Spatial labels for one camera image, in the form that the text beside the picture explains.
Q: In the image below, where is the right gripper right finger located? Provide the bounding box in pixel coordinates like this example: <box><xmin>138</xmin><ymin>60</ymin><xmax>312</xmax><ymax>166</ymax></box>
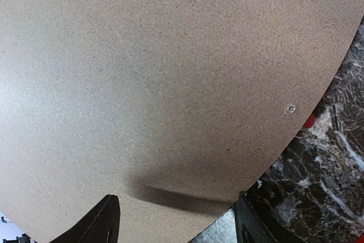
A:
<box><xmin>232</xmin><ymin>192</ymin><xmax>304</xmax><ymax>242</ymax></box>

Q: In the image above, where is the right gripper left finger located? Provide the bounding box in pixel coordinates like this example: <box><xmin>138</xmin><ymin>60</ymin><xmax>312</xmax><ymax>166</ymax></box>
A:
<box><xmin>51</xmin><ymin>195</ymin><xmax>120</xmax><ymax>243</ymax></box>

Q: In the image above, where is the red wooden picture frame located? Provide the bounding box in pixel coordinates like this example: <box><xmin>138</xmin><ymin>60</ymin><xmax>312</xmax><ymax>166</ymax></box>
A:
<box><xmin>303</xmin><ymin>114</ymin><xmax>316</xmax><ymax>129</ymax></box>

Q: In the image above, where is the brown backing board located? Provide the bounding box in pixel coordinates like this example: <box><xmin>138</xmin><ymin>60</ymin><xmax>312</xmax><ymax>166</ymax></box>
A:
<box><xmin>1</xmin><ymin>0</ymin><xmax>363</xmax><ymax>242</ymax></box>

